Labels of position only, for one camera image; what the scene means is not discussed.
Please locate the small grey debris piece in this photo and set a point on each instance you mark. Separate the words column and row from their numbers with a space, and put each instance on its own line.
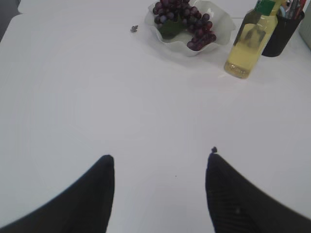
column 134, row 29

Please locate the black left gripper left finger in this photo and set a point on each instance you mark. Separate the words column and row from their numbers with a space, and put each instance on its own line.
column 84, row 207

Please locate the purple artificial grape bunch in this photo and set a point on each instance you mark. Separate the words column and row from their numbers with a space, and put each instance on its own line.
column 171, row 17

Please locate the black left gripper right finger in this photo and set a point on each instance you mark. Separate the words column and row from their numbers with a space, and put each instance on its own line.
column 235, row 205

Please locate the red glitter pen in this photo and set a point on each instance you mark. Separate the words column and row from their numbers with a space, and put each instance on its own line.
column 298, row 8

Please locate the black mesh pen holder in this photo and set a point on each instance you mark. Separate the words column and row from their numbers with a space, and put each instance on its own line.
column 281, row 35

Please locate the silver glitter pen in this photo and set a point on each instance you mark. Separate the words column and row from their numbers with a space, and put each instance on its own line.
column 292, row 8

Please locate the frosted wavy glass plate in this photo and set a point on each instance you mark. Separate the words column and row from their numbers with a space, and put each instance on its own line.
column 175, row 38

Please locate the yellow oil bottle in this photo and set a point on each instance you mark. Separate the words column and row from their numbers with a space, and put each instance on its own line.
column 255, row 31

